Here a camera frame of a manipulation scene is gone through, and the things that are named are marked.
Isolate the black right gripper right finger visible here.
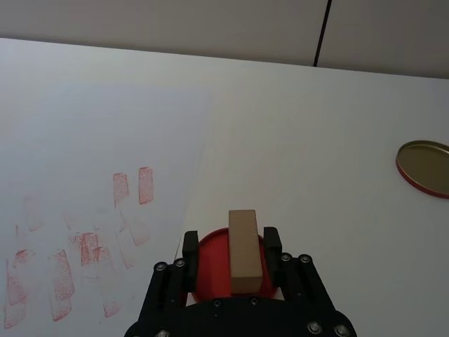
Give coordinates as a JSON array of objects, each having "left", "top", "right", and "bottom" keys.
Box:
[{"left": 263, "top": 226, "right": 337, "bottom": 317}]

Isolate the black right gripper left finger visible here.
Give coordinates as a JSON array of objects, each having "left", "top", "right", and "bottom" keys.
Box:
[{"left": 138, "top": 230, "right": 200, "bottom": 319}]

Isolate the tan wooden stamp block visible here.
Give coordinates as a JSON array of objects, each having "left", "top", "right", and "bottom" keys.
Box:
[{"left": 228, "top": 209, "right": 263, "bottom": 296}]

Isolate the round red ink pad tin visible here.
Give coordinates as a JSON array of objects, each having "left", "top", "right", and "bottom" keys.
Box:
[{"left": 194, "top": 227, "right": 282, "bottom": 307}]

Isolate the white paper with red stamps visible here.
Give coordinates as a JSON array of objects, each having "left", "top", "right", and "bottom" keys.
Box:
[{"left": 0, "top": 37, "right": 213, "bottom": 337}]

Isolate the gold round lid, red rim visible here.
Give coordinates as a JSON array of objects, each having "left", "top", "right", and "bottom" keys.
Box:
[{"left": 395, "top": 140, "right": 449, "bottom": 201}]

